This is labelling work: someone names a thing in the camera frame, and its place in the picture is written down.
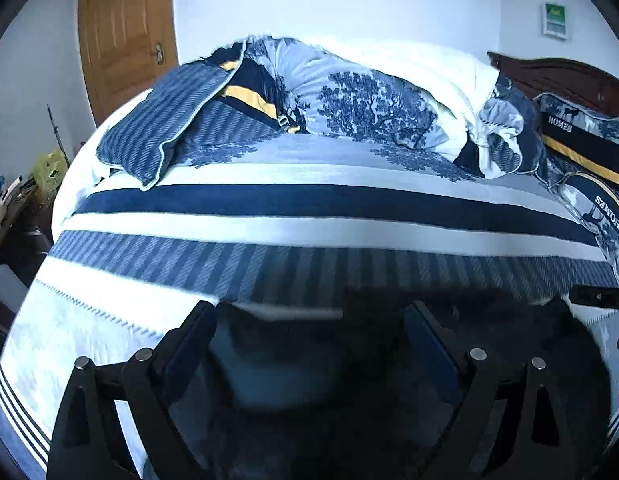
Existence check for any blue striped pillow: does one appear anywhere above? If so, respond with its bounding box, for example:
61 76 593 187
97 62 230 192

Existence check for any green white wall thermostat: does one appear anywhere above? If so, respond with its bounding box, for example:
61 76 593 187
542 2 570 41

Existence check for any black stand pole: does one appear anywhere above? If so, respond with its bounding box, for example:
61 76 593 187
46 105 70 166

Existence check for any yellow plastic bag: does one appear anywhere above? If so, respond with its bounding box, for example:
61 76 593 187
34 150 65 201

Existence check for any bed with blue striped sheet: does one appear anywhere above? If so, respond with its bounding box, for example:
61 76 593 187
0 35 619 480

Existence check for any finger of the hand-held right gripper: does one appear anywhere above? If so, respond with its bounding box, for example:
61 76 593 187
569 285 619 311

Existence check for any dark wooden headboard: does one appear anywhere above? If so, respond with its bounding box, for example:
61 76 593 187
487 51 619 118

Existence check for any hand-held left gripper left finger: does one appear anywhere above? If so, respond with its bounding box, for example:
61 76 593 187
46 300 220 480

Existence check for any dark garment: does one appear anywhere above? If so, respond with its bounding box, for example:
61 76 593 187
167 285 615 480

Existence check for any blue tree print quilt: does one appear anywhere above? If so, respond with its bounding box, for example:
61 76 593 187
204 35 547 181

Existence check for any cluttered desk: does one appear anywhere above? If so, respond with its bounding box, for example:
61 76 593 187
0 175 55 266

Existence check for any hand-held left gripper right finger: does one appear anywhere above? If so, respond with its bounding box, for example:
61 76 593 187
402 301 610 480

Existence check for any wooden door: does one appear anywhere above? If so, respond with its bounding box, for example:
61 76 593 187
78 0 179 127

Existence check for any navy pillow with yellow stripe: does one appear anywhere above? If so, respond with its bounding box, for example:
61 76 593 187
557 172 619 281
532 91 619 188

